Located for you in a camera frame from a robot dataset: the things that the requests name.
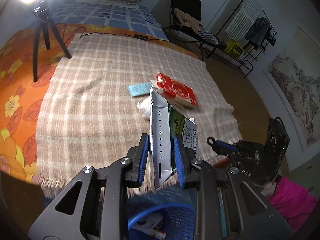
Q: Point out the black tripod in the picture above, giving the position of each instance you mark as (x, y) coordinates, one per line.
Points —
(44, 23)

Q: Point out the orange floral bedsheet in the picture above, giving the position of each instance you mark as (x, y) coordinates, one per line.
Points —
(21, 97)

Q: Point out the long white colourful wrapper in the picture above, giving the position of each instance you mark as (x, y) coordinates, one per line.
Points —
(151, 225)

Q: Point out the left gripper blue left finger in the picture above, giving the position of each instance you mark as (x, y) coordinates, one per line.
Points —
(142, 152)

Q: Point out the crumpled white tissue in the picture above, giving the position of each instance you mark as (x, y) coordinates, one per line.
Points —
(145, 107)

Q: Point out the blue checked bedsheet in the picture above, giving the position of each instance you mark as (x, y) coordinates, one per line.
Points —
(137, 19)

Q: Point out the black folding chair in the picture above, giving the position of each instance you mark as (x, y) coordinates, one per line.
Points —
(194, 9)

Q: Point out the light blue packet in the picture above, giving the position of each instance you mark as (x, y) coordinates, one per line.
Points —
(140, 89)

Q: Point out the blue plastic basket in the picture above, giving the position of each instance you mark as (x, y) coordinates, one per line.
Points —
(172, 209)

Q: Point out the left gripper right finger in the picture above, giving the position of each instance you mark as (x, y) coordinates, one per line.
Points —
(180, 160)

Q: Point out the red cardboard box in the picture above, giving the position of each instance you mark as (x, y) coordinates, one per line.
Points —
(174, 90)

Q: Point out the black clothes rack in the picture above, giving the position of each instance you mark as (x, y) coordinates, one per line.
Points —
(260, 36)

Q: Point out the yellow box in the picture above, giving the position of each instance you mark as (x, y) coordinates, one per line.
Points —
(234, 49)

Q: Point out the beige checked blanket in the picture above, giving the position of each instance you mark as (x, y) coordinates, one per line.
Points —
(87, 116)

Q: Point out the landscape painting scroll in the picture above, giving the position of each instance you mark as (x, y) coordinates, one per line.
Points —
(294, 73)

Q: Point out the pink jacket sleeve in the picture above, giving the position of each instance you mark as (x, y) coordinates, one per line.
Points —
(292, 201)

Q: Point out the clothes on chair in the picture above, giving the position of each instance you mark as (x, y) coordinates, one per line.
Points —
(187, 22)

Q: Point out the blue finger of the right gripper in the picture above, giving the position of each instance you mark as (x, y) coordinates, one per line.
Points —
(220, 147)

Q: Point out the green white snack bag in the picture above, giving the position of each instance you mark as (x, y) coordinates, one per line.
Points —
(165, 123)

